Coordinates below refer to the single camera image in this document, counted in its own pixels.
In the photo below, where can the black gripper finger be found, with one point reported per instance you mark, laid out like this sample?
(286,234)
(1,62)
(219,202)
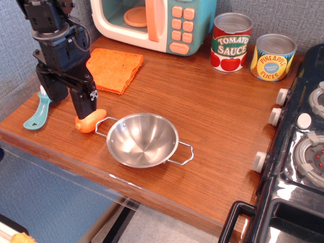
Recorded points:
(55,90)
(84,102)

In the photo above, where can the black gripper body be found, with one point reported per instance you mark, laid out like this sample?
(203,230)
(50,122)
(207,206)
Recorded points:
(64,51)

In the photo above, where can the orange toy carrot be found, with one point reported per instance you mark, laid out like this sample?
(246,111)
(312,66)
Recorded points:
(88,124)

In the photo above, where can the silver metal bowl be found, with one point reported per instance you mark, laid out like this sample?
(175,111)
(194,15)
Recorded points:
(141,140)

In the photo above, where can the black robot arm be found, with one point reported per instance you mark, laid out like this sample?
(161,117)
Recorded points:
(44,12)

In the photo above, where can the teal dish brush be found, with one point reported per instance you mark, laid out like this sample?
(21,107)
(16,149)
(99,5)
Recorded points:
(38,120)

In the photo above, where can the orange folded cloth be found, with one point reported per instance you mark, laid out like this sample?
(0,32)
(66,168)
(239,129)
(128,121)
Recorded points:
(113,71)

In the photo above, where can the teal toy microwave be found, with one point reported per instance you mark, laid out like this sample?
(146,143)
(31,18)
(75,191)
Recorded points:
(174,27)

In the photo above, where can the tomato sauce can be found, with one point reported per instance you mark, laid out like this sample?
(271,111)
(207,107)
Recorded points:
(230,40)

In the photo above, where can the pineapple slices can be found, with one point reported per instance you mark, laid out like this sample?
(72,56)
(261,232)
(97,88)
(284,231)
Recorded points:
(273,56)

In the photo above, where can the black toy stove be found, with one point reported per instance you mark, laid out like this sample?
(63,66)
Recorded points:
(289,205)

